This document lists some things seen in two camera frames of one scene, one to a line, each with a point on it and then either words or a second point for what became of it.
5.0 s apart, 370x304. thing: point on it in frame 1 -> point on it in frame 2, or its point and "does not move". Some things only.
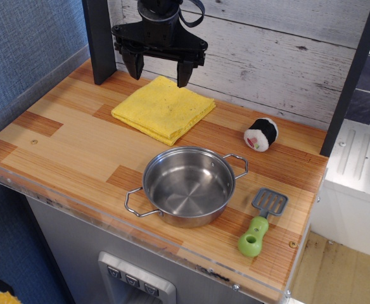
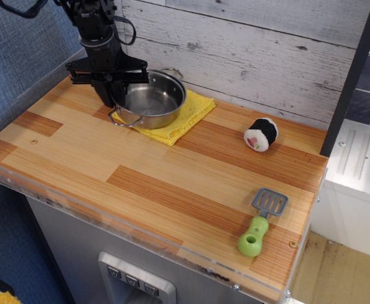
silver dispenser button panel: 124,281 does not move
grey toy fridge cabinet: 98,264 does not move
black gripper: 159,35 -> 109,69
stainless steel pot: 190,187 -> 156,105
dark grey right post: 347,95 does not move
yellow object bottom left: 5,297 does not move
